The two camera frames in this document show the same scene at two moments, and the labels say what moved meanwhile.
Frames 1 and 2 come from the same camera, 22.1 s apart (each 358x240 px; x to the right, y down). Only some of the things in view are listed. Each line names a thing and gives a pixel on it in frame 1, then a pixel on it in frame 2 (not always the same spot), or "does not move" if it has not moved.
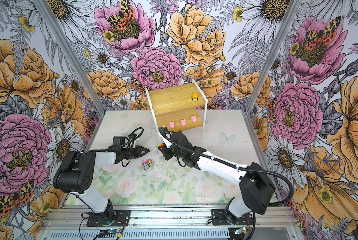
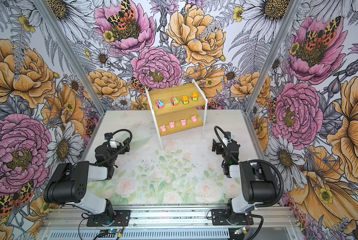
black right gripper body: x=172 y=151 -> x=220 y=151
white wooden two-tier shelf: x=177 y=107 does not move
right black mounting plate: x=218 y=218 does not move
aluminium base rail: x=75 y=218 does not move
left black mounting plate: x=115 y=218 does not move
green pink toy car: x=150 y=162 -> x=174 y=101
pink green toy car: x=145 y=165 -> x=159 y=104
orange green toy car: x=194 y=96 does not move
